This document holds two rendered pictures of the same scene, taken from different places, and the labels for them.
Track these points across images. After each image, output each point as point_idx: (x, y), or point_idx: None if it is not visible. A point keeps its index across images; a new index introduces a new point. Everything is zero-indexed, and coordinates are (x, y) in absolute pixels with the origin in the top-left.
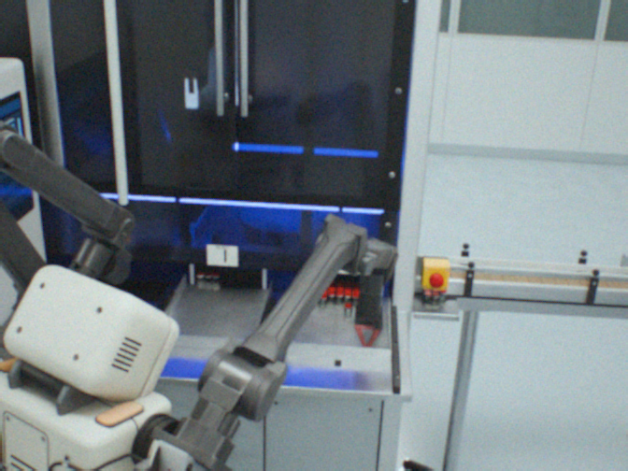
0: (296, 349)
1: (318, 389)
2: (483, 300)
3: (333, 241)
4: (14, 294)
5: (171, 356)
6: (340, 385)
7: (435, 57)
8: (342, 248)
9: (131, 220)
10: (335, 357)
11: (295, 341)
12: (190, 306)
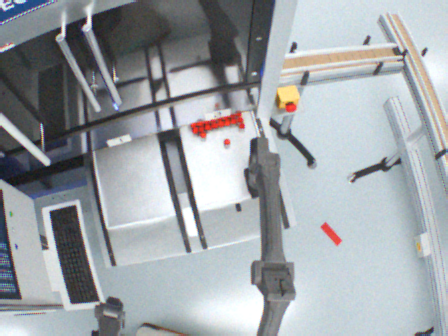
0: (205, 207)
1: (235, 242)
2: (313, 82)
3: (276, 312)
4: (25, 240)
5: (125, 239)
6: (248, 233)
7: (292, 19)
8: (283, 312)
9: (124, 315)
10: (234, 201)
11: (199, 191)
12: (107, 171)
